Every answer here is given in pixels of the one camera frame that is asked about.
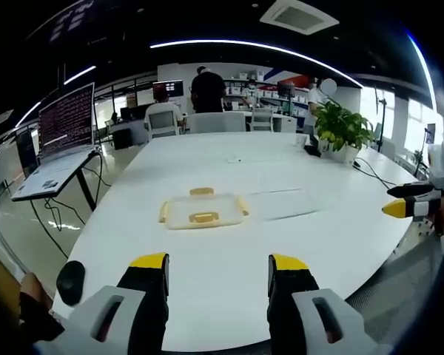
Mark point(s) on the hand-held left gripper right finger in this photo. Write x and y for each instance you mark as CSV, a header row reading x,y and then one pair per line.
x,y
318,314

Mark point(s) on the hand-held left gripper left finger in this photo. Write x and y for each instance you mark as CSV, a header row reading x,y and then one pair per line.
x,y
107,318

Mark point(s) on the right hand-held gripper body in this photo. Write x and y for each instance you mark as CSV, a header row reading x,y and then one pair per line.
x,y
442,162

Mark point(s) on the black round puck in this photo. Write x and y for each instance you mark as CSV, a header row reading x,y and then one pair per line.
x,y
71,283

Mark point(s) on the black tripod stand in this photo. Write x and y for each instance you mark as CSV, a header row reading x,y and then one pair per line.
x,y
382,118

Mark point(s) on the green potted plant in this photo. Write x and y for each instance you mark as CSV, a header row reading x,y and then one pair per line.
x,y
340,127

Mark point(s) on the small black device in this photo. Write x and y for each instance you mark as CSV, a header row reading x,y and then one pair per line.
x,y
312,150

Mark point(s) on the clear plastic sheet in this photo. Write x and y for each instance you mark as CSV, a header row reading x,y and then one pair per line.
x,y
285,203

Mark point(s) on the black-legged laptop stand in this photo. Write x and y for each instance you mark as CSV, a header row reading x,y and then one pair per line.
x,y
85,185

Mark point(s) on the clear container lid, yellow clips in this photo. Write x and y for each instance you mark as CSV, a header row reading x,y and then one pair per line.
x,y
203,212

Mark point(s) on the computer monitor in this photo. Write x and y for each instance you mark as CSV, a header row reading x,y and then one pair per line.
x,y
172,88
285,88

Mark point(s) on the white mesh office chair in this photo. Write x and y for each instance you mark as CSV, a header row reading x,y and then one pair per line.
x,y
217,122
163,124
262,120

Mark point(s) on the small white flat device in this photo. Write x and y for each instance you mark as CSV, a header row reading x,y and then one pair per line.
x,y
234,159

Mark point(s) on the open laptop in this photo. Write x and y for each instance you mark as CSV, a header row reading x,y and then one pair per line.
x,y
64,129

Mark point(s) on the ceiling air vent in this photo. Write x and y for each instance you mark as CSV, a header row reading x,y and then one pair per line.
x,y
299,15

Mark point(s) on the curved ceiling light strip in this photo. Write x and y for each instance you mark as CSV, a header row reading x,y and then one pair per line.
x,y
255,45

